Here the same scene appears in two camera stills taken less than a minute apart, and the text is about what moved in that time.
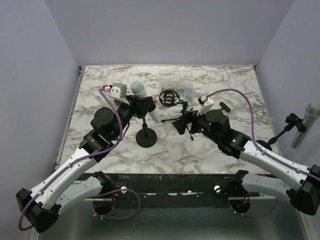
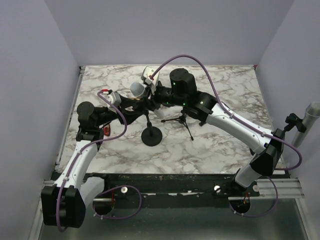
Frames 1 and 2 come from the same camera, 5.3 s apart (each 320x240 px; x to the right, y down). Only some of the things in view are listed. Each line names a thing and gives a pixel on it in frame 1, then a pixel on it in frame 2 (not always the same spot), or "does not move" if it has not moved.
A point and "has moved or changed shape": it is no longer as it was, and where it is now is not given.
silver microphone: x=312 y=114 does not move
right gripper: x=188 y=117 → x=152 y=103
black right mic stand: x=293 y=121 does not move
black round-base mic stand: x=146 y=137 has moved or changed shape
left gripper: x=138 y=106 does not move
